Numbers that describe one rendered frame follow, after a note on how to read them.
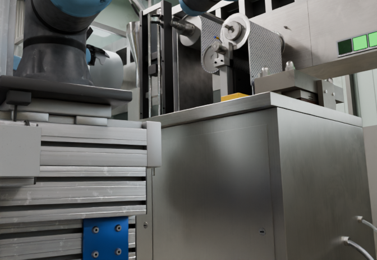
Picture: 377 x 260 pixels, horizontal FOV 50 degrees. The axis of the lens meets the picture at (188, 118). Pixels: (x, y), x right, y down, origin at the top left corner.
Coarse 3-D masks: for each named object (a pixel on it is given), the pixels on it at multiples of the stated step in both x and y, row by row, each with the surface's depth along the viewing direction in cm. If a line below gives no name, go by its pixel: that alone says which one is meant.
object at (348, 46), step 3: (339, 42) 163; (342, 42) 162; (345, 42) 161; (348, 42) 160; (339, 45) 163; (342, 45) 162; (345, 45) 161; (348, 45) 160; (339, 48) 163; (342, 48) 162; (345, 48) 161; (348, 48) 160; (351, 48) 160; (339, 51) 163; (342, 51) 162; (345, 51) 161; (348, 51) 160; (351, 51) 159
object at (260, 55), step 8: (248, 40) 155; (256, 48) 158; (264, 48) 162; (272, 48) 167; (256, 56) 157; (264, 56) 161; (272, 56) 166; (280, 56) 170; (256, 64) 156; (264, 64) 160; (272, 64) 165; (280, 64) 170; (256, 72) 155; (272, 72) 164
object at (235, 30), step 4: (228, 24) 159; (232, 24) 158; (236, 24) 157; (240, 24) 157; (232, 28) 158; (236, 28) 156; (240, 28) 156; (224, 32) 160; (228, 32) 159; (232, 32) 158; (236, 32) 156; (240, 32) 156; (228, 36) 159; (232, 36) 157; (236, 36) 156; (232, 40) 159
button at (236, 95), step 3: (237, 93) 122; (240, 93) 122; (225, 96) 125; (228, 96) 124; (231, 96) 123; (234, 96) 123; (237, 96) 122; (240, 96) 122; (243, 96) 123; (246, 96) 124; (222, 99) 126; (225, 99) 125; (228, 99) 124; (231, 99) 123
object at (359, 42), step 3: (363, 36) 157; (354, 39) 159; (357, 39) 158; (360, 39) 157; (363, 39) 157; (354, 42) 159; (357, 42) 158; (360, 42) 157; (363, 42) 156; (366, 42) 156; (354, 45) 159; (357, 45) 158; (360, 45) 157; (363, 45) 156; (366, 45) 155; (354, 48) 159; (357, 48) 158; (360, 48) 157
